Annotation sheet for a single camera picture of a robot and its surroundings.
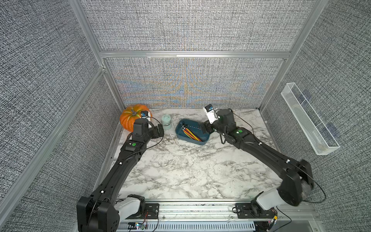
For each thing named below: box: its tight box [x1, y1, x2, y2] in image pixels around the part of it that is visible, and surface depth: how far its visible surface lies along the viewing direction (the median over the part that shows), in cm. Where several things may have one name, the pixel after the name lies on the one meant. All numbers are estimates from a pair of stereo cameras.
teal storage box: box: [175, 119, 210, 146], surface depth 103 cm
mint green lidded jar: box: [161, 114, 172, 131], surface depth 105 cm
